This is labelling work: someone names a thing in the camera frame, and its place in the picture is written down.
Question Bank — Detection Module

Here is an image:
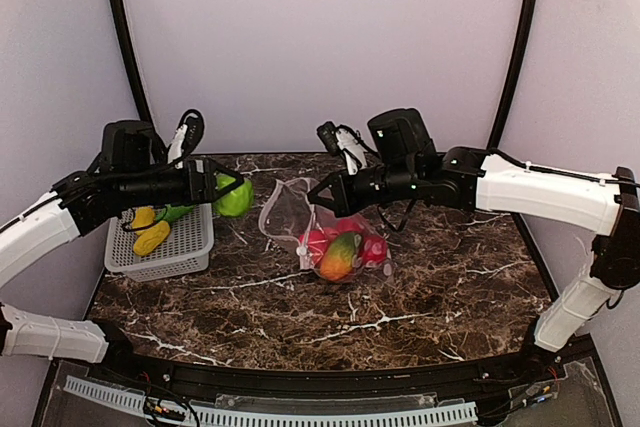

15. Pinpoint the black right frame post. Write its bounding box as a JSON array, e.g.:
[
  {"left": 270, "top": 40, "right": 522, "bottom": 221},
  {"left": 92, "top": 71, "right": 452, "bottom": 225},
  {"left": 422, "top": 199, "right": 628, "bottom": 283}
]
[{"left": 487, "top": 0, "right": 537, "bottom": 149}]

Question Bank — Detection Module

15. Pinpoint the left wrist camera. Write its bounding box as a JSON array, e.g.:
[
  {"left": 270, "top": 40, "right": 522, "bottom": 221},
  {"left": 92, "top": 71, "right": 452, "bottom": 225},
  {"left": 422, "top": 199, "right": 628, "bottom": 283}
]
[{"left": 167, "top": 109, "right": 205, "bottom": 169}]

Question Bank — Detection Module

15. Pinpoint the yellow toy lemon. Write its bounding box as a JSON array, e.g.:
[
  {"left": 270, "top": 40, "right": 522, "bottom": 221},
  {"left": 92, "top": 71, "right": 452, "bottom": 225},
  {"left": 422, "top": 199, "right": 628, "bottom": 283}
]
[{"left": 130, "top": 207, "right": 156, "bottom": 232}]

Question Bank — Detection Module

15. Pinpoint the black frame post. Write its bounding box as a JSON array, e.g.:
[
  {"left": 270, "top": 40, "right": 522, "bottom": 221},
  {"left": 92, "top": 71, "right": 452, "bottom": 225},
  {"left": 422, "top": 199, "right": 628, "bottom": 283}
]
[
  {"left": 487, "top": 0, "right": 537, "bottom": 149},
  {"left": 109, "top": 0, "right": 153, "bottom": 123}
]

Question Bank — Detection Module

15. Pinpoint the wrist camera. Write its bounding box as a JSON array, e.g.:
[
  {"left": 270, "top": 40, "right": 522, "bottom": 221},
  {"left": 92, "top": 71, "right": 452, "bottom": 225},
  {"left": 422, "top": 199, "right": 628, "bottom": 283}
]
[
  {"left": 316, "top": 121, "right": 378, "bottom": 175},
  {"left": 167, "top": 109, "right": 205, "bottom": 169}
]

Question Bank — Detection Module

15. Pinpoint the clear zip top bag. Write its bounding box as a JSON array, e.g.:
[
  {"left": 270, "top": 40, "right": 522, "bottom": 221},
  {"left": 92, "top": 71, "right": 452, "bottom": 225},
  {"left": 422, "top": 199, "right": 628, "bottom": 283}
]
[{"left": 258, "top": 178, "right": 395, "bottom": 283}]

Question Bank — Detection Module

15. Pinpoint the black front rail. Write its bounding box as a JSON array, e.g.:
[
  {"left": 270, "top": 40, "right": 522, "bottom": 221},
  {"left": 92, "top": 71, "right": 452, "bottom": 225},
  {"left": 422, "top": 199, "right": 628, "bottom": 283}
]
[{"left": 90, "top": 310, "right": 597, "bottom": 400}]

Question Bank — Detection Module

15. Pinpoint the red toy strawberry back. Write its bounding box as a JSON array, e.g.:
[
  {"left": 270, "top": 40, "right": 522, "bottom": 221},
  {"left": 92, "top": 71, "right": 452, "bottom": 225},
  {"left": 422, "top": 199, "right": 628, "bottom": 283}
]
[{"left": 298, "top": 229, "right": 329, "bottom": 265}]

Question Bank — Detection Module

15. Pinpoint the red toy apple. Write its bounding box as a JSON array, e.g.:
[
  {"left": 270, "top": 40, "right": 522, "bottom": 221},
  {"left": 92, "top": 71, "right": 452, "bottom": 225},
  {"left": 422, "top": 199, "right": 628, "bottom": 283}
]
[{"left": 361, "top": 235, "right": 388, "bottom": 268}]

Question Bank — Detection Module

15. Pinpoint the yellow toy corn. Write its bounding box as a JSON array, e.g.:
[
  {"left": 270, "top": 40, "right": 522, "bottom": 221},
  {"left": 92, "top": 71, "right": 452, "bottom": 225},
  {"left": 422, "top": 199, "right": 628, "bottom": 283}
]
[{"left": 133, "top": 221, "right": 171, "bottom": 257}]

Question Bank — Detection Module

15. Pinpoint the red toy fruit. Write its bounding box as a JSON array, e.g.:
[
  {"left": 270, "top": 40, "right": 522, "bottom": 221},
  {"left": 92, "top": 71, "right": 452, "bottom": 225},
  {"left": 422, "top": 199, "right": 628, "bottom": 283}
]
[{"left": 336, "top": 218, "right": 366, "bottom": 234}]

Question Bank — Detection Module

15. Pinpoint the green toy cucumber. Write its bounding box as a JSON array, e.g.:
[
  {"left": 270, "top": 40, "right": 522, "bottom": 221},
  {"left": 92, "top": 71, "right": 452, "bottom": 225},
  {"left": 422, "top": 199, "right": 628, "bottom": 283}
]
[{"left": 155, "top": 205, "right": 194, "bottom": 224}]

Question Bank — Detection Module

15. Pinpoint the white plastic basket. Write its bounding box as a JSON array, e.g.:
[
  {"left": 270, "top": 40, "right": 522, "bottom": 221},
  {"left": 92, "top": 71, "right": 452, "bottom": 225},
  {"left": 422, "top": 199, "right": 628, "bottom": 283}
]
[{"left": 104, "top": 204, "right": 214, "bottom": 282}]

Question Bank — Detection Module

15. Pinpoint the black left frame post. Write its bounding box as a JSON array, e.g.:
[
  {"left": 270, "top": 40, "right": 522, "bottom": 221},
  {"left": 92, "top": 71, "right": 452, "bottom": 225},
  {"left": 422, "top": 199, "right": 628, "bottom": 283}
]
[{"left": 109, "top": 0, "right": 153, "bottom": 123}]

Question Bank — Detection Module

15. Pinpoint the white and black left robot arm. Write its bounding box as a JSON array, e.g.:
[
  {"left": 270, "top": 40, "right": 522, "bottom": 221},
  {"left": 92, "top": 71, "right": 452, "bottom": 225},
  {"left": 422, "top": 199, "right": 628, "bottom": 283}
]
[{"left": 1, "top": 109, "right": 244, "bottom": 364}]

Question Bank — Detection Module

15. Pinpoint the white slotted cable duct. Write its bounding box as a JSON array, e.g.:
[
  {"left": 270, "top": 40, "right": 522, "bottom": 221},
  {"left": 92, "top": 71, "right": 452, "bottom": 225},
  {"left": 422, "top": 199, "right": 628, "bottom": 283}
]
[{"left": 63, "top": 375, "right": 479, "bottom": 426}]

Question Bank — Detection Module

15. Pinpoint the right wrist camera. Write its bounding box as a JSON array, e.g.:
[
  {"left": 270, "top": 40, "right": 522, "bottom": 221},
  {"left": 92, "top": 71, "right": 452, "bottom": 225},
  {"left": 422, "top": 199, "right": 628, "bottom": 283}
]
[{"left": 316, "top": 121, "right": 378, "bottom": 175}]

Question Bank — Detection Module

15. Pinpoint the green orange toy mango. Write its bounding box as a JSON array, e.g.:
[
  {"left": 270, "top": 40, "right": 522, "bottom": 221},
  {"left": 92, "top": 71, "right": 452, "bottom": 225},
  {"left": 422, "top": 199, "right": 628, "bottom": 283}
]
[{"left": 319, "top": 232, "right": 363, "bottom": 282}]

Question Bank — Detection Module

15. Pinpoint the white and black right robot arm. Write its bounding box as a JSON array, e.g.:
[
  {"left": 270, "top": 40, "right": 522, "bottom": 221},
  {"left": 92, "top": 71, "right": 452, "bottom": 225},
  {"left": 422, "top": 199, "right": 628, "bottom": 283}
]
[{"left": 307, "top": 108, "right": 639, "bottom": 352}]

